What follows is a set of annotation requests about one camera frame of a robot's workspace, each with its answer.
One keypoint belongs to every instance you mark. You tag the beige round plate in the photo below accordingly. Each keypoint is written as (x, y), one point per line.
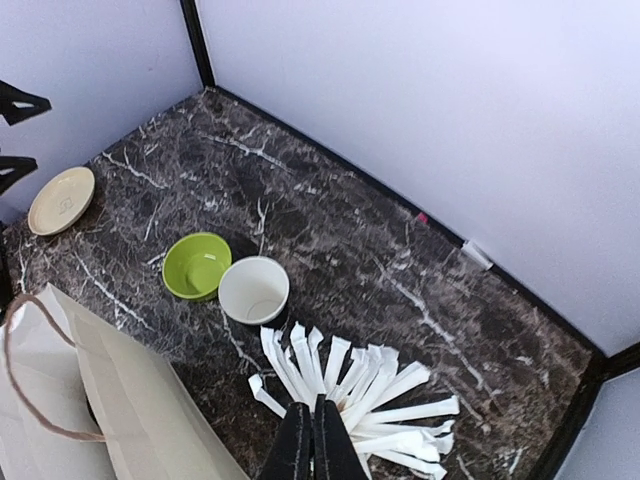
(62, 201)

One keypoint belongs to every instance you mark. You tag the green bowl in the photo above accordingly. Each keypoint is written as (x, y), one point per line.
(193, 267)

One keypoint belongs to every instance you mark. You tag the left black frame post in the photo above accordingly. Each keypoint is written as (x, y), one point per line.
(198, 44)

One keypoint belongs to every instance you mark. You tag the black frame post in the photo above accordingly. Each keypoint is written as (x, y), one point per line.
(198, 44)
(599, 370)

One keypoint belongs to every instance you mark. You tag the black cup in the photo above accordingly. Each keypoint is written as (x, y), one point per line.
(254, 290)

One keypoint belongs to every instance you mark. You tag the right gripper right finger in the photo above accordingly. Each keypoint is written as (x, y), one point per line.
(334, 455)

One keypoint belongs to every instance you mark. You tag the white straws bundle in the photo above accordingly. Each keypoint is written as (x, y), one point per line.
(361, 381)

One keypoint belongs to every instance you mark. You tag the right black frame post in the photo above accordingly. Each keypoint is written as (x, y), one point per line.
(599, 370)

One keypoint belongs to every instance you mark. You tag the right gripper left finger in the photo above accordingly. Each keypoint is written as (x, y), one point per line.
(289, 457)

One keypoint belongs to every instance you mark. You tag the cream paper carry bag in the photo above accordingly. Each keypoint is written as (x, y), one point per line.
(82, 400)

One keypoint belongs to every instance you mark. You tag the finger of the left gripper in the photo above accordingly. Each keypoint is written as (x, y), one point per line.
(17, 106)
(13, 169)

